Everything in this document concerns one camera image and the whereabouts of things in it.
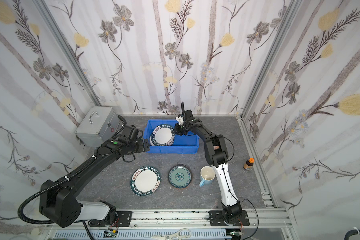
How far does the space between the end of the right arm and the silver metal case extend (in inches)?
17.7

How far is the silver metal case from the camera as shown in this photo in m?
0.94

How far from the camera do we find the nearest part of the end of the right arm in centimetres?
82
